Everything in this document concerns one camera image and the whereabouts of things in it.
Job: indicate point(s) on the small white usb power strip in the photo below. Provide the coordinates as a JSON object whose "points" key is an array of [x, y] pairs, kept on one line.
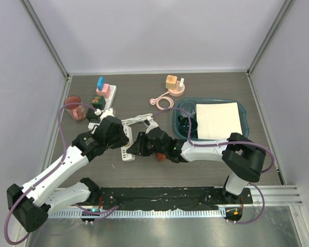
{"points": [[126, 157]]}

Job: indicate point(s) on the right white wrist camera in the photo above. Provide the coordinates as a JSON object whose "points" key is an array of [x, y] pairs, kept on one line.
{"points": [[151, 124]]}

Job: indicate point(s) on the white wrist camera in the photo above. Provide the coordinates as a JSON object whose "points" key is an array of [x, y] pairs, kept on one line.
{"points": [[151, 124], [101, 114]]}

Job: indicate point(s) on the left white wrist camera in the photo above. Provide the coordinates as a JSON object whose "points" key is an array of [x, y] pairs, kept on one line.
{"points": [[101, 114]]}

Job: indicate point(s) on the green dragon cube adapter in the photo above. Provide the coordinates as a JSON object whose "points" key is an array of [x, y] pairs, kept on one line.
{"points": [[98, 102]]}

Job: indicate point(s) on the clear glass cup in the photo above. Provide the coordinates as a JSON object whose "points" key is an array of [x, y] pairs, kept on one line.
{"points": [[189, 109]]}

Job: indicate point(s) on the white flat plug adapter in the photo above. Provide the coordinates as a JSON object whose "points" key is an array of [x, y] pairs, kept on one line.
{"points": [[181, 86]]}

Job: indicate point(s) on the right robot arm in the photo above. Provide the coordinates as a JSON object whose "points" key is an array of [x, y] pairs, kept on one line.
{"points": [[243, 157]]}

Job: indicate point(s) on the dark green cup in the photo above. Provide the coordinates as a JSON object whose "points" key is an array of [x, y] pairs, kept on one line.
{"points": [[184, 125]]}

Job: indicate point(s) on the teal plastic tray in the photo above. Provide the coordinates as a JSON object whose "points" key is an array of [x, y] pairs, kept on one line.
{"points": [[242, 112]]}

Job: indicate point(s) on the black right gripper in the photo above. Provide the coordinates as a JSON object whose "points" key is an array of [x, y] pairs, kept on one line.
{"points": [[138, 148]]}

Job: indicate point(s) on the orange cube adapter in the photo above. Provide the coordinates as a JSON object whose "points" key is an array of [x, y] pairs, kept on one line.
{"points": [[171, 82]]}

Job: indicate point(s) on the long white power strip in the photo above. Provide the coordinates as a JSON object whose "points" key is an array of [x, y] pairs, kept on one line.
{"points": [[109, 103]]}

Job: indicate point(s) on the white paper sheet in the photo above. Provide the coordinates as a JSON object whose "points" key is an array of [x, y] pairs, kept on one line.
{"points": [[217, 121]]}

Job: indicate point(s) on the pink cube adapter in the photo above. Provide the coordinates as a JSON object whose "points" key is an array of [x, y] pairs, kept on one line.
{"points": [[105, 92]]}

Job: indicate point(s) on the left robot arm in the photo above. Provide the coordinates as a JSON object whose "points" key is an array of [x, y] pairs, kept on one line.
{"points": [[32, 203]]}

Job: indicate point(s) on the pink round socket base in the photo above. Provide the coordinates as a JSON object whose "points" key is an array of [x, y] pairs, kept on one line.
{"points": [[178, 91]]}

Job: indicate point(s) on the black cube adapter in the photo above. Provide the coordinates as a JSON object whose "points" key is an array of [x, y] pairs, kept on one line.
{"points": [[93, 116]]}

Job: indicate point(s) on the blue plug adapter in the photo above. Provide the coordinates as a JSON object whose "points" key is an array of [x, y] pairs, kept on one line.
{"points": [[100, 83]]}

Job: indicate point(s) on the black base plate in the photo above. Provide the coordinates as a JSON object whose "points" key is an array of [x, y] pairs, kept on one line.
{"points": [[170, 198]]}

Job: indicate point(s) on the red carp cube adapter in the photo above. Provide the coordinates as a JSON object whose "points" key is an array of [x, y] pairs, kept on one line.
{"points": [[160, 157]]}

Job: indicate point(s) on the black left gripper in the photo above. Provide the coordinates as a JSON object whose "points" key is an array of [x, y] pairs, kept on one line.
{"points": [[123, 140]]}

